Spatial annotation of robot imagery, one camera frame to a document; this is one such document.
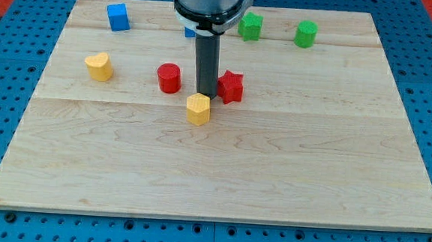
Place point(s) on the small blue block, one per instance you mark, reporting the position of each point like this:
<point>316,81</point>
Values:
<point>189,33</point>

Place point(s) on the red cylinder block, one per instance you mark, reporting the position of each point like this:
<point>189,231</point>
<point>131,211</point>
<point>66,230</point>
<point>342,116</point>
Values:
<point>169,78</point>

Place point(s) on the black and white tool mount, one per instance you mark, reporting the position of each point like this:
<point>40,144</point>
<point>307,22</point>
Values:
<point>212,24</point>

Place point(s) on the red star block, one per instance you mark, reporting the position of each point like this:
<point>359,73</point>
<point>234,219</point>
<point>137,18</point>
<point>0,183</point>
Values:
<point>230,87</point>

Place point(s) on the green star block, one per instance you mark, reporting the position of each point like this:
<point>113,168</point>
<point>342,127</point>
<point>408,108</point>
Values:
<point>250,26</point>

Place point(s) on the yellow hexagon block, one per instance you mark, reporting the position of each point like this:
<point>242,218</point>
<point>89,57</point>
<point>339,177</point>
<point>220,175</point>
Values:
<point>198,109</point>

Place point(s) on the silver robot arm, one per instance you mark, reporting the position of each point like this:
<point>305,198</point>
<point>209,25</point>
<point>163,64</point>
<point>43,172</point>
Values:
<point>209,7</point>

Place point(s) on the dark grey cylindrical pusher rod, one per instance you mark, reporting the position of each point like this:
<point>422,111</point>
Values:
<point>207,50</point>

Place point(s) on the green cylinder block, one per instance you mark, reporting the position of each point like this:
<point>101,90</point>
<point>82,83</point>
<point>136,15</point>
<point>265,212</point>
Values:
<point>306,34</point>

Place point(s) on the blue cube block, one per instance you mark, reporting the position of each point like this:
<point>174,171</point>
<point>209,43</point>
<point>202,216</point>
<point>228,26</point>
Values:
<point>118,17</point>

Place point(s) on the yellow heart block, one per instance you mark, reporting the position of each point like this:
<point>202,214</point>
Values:
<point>99,66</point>

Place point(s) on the wooden board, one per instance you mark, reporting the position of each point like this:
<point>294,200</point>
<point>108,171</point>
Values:
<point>320,139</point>

